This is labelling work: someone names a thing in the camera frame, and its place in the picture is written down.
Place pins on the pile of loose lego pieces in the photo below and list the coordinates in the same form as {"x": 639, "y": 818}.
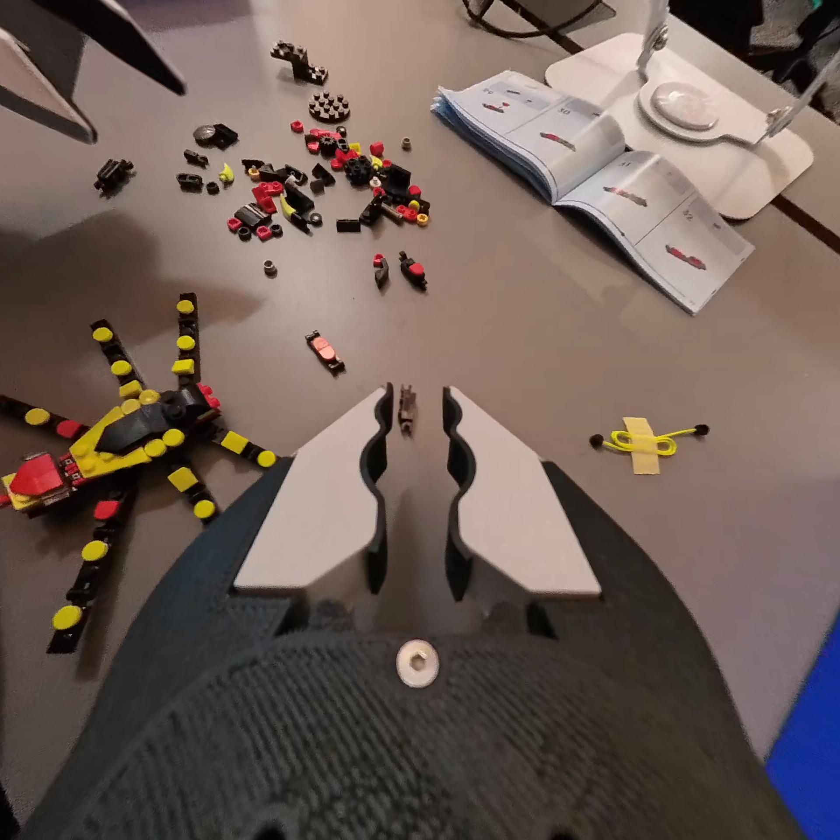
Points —
{"x": 295, "y": 190}

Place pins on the white stand base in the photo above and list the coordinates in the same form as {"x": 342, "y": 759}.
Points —
{"x": 741, "y": 151}

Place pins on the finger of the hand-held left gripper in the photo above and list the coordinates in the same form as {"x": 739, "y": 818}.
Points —
{"x": 118, "y": 36}
{"x": 36, "y": 88}

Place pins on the red tile on black lego plate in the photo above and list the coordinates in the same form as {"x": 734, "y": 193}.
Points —
{"x": 325, "y": 351}

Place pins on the small black lego piece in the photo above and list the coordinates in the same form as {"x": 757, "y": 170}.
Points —
{"x": 407, "y": 407}

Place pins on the small black red lego assembly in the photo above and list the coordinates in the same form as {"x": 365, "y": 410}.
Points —
{"x": 380, "y": 270}
{"x": 413, "y": 270}

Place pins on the lego instruction booklet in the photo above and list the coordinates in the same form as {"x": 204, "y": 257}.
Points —
{"x": 590, "y": 170}

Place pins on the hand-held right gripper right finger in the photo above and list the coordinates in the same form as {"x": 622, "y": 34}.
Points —
{"x": 525, "y": 525}

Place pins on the black lego clip piece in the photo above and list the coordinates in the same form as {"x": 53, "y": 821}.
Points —
{"x": 113, "y": 174}

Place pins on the black yellow lego spider model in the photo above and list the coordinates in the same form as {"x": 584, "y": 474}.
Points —
{"x": 131, "y": 426}

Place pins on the black round lego plate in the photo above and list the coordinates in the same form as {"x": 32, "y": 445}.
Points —
{"x": 329, "y": 106}

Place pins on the pale yellow tape strip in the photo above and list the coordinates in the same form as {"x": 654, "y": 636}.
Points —
{"x": 643, "y": 463}

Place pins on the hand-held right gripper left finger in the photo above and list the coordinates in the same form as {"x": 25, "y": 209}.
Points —
{"x": 315, "y": 518}

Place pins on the black stepped lego bracket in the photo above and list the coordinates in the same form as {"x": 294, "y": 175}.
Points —
{"x": 302, "y": 62}

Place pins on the grey disc on black lego plate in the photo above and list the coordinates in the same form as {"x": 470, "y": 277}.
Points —
{"x": 213, "y": 134}

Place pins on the blue plastic bin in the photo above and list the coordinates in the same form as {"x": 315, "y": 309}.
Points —
{"x": 810, "y": 741}

